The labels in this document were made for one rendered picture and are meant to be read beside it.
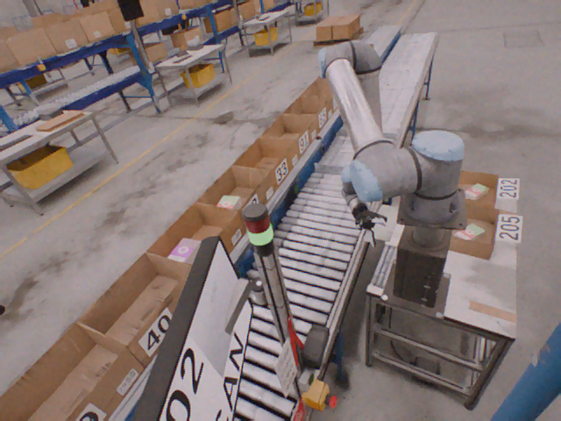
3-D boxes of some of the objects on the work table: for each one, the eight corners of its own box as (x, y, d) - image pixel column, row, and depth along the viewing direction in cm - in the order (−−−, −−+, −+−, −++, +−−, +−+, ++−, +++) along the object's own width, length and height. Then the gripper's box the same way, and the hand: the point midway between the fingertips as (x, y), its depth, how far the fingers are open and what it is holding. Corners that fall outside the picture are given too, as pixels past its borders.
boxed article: (483, 235, 164) (485, 231, 161) (465, 246, 160) (466, 241, 158) (471, 228, 169) (472, 223, 167) (452, 239, 165) (454, 233, 163)
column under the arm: (450, 275, 149) (465, 223, 129) (443, 321, 133) (458, 269, 112) (394, 260, 161) (399, 210, 141) (379, 300, 145) (383, 251, 124)
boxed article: (487, 193, 188) (489, 188, 185) (473, 202, 183) (474, 197, 181) (476, 188, 193) (478, 182, 190) (462, 196, 188) (463, 192, 186)
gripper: (345, 223, 170) (361, 252, 157) (358, 195, 157) (376, 224, 143) (359, 222, 173) (376, 250, 159) (373, 195, 160) (393, 222, 146)
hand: (381, 237), depth 152 cm, fingers open, 14 cm apart
